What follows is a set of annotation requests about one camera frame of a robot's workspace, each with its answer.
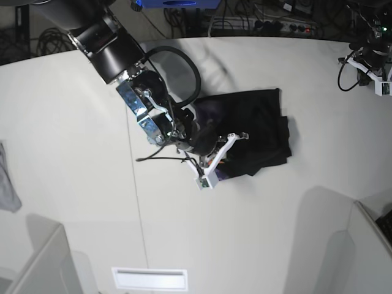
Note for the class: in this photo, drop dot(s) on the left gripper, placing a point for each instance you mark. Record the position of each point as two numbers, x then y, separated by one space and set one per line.
368 59

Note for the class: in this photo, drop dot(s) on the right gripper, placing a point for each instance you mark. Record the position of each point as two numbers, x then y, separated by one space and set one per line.
205 149

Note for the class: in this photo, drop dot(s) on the black T-shirt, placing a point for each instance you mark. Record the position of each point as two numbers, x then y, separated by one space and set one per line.
257 113

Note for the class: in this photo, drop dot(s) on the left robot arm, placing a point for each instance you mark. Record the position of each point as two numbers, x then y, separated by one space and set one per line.
375 22

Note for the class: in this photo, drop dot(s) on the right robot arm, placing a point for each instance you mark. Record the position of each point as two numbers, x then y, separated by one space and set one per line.
118 58

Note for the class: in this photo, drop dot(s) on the white power strip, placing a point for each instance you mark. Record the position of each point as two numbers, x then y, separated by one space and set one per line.
285 25

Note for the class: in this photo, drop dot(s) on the blue box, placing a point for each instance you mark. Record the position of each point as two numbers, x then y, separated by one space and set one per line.
187 4

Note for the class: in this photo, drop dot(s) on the black keyboard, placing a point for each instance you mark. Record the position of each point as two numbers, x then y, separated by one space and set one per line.
385 225

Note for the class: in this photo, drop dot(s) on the grey cloth at table edge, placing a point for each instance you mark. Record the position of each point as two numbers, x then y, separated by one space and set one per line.
9 199

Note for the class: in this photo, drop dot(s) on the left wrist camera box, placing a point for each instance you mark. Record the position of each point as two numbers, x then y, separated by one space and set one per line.
382 88

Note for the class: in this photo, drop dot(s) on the white cable grommet plate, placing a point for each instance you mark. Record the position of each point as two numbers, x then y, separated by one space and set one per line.
171 280

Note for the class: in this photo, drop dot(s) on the black vertical post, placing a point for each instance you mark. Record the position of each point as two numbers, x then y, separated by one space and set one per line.
22 29

